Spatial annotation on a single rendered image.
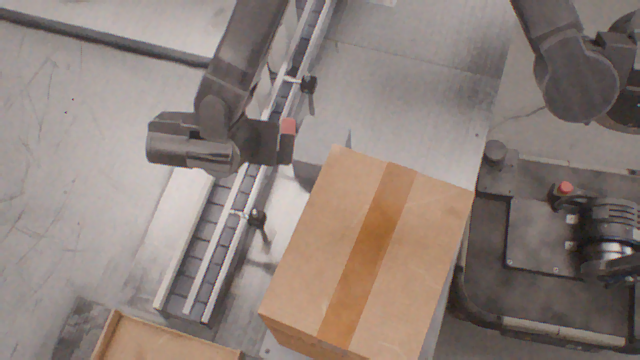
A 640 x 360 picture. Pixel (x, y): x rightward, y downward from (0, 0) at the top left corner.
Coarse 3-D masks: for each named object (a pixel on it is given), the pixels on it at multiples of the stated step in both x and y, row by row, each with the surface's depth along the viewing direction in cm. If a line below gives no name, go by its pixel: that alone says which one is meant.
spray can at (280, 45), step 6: (282, 24) 126; (282, 30) 128; (276, 36) 128; (282, 36) 129; (276, 42) 130; (282, 42) 131; (276, 48) 132; (282, 48) 132; (270, 54) 134; (276, 54) 133; (282, 54) 134; (270, 60) 136; (276, 60) 135; (282, 60) 136; (270, 66) 139; (276, 66) 138; (276, 72) 140
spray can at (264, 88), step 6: (264, 72) 124; (264, 78) 125; (258, 84) 126; (264, 84) 127; (270, 84) 129; (258, 90) 128; (264, 90) 128; (270, 90) 130; (258, 96) 130; (264, 96) 130; (258, 102) 132; (264, 102) 132
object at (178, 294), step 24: (312, 24) 145; (288, 72) 140; (216, 192) 130; (240, 192) 130; (216, 216) 128; (192, 240) 126; (192, 264) 124; (216, 264) 125; (168, 312) 121; (192, 312) 121
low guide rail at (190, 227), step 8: (208, 176) 128; (208, 184) 127; (208, 192) 128; (200, 200) 126; (200, 208) 126; (192, 216) 125; (192, 224) 124; (184, 232) 123; (192, 232) 125; (184, 240) 123; (176, 248) 122; (184, 248) 123; (176, 256) 122; (176, 264) 121; (168, 272) 120; (168, 280) 120; (160, 288) 119; (168, 288) 120; (160, 296) 119; (160, 304) 119
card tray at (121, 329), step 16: (112, 320) 123; (128, 320) 126; (144, 320) 125; (112, 336) 125; (128, 336) 124; (144, 336) 124; (160, 336) 124; (176, 336) 124; (192, 336) 124; (96, 352) 120; (112, 352) 123; (128, 352) 123; (144, 352) 123; (160, 352) 123; (176, 352) 123; (192, 352) 122; (208, 352) 122; (224, 352) 122; (240, 352) 119
